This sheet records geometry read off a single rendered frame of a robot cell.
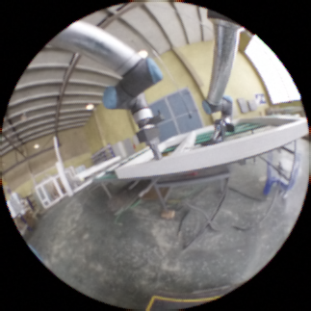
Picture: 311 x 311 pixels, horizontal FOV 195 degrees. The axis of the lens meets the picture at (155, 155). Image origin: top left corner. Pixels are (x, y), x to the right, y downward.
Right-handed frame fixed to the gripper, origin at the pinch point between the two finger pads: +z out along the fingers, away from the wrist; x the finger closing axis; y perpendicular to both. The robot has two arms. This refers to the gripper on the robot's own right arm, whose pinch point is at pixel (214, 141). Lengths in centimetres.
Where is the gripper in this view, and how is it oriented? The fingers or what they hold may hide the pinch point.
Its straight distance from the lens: 53.0
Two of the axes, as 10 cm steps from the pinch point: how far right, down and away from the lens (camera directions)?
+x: -5.0, -7.1, -5.0
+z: -7.1, 6.7, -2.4
